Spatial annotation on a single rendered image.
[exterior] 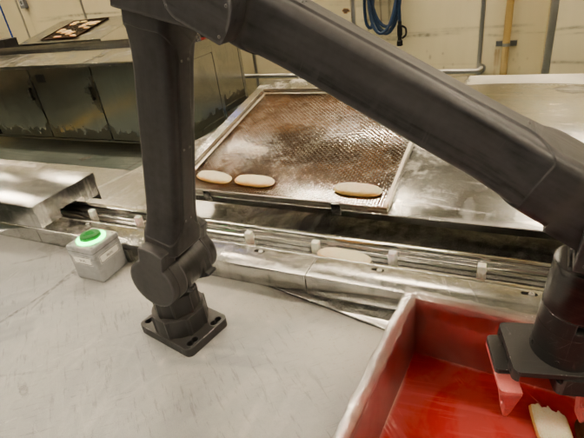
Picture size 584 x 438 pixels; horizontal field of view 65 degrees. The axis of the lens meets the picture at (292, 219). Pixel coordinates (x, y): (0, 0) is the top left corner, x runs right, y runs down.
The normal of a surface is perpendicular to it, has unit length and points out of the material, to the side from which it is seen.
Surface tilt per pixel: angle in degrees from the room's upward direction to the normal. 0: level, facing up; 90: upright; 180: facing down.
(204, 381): 0
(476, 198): 10
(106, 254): 90
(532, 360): 4
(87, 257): 90
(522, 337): 4
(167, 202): 91
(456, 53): 90
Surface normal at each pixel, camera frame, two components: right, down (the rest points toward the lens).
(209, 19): -0.46, 0.49
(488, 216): -0.19, -0.76
